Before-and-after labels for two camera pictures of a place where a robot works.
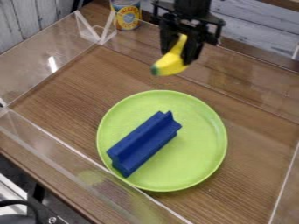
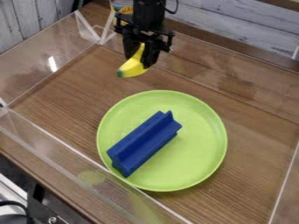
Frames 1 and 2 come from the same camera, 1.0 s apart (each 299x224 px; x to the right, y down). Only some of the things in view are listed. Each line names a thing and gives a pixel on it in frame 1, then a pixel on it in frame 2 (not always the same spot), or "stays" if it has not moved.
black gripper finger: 191,48 -> 151,53
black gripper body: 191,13 -> 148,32
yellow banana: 171,64 -> 133,67
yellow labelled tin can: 125,14 stays
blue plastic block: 136,148 stays
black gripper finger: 168,33 -> 132,43
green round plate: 189,158 stays
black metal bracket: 52,208 stays
